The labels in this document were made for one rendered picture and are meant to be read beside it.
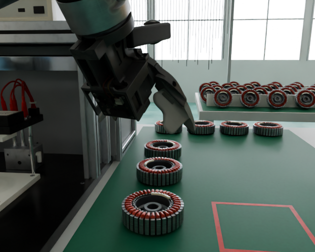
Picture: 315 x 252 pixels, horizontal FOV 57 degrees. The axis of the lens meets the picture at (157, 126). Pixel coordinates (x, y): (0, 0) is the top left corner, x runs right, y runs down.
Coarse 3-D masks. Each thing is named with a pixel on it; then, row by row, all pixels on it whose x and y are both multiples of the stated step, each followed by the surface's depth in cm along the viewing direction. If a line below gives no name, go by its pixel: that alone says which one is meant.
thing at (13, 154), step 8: (40, 144) 74; (8, 152) 71; (16, 152) 71; (24, 152) 71; (8, 160) 71; (16, 160) 71; (24, 160) 71; (8, 168) 72; (16, 168) 72; (24, 168) 72
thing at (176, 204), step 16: (144, 192) 56; (160, 192) 56; (128, 208) 50; (144, 208) 52; (160, 208) 52; (176, 208) 50; (128, 224) 49; (144, 224) 48; (160, 224) 48; (176, 224) 49
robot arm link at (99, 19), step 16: (80, 0) 29; (96, 0) 29; (112, 0) 30; (128, 0) 33; (64, 16) 32; (80, 16) 30; (96, 16) 30; (112, 16) 31; (80, 32) 32; (96, 32) 31
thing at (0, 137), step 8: (0, 112) 64; (8, 112) 64; (16, 112) 65; (0, 120) 61; (8, 120) 61; (16, 120) 64; (24, 120) 67; (32, 120) 70; (40, 120) 74; (0, 128) 61; (8, 128) 61; (16, 128) 64; (0, 136) 60; (8, 136) 62; (24, 136) 72; (32, 136) 72; (16, 144) 73; (24, 144) 73
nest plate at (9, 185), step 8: (0, 176) 65; (8, 176) 65; (16, 176) 65; (24, 176) 65; (32, 176) 65; (0, 184) 61; (8, 184) 61; (16, 184) 61; (24, 184) 61; (0, 192) 57; (8, 192) 57; (16, 192) 57; (0, 200) 54; (8, 200) 55; (0, 208) 52
